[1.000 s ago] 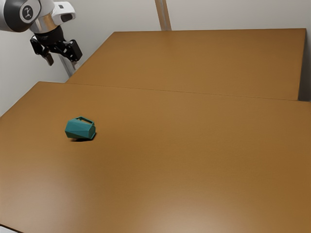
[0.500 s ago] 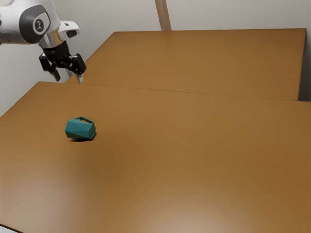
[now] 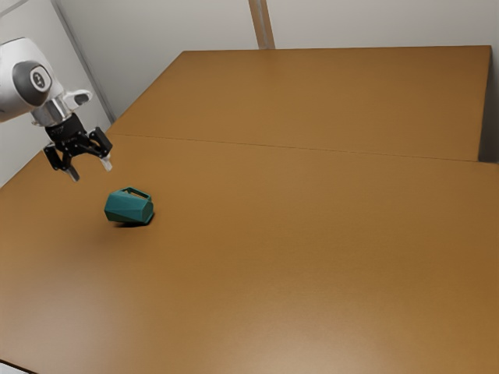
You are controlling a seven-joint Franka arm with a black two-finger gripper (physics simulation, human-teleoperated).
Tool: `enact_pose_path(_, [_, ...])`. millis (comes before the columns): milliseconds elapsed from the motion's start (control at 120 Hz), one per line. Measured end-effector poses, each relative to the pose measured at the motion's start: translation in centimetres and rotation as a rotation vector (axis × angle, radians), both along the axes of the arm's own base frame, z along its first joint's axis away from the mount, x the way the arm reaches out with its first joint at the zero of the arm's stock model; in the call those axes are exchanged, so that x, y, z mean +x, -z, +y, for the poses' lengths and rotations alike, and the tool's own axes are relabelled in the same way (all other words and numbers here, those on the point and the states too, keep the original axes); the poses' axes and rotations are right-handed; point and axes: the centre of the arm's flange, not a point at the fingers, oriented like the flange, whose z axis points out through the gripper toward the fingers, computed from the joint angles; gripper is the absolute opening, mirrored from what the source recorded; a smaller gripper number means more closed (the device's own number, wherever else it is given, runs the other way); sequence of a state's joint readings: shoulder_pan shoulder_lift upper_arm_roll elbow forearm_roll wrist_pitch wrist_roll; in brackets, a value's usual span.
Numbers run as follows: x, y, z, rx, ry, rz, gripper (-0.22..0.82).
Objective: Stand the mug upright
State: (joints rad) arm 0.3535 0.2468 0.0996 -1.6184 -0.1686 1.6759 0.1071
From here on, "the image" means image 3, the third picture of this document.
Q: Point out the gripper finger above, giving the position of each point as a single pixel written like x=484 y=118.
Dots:
x=58 y=161
x=101 y=148

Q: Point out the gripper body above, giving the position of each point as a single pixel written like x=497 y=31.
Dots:
x=66 y=134

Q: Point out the teal faceted mug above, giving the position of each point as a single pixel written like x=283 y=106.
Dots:
x=128 y=206

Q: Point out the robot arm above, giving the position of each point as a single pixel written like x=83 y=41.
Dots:
x=23 y=83

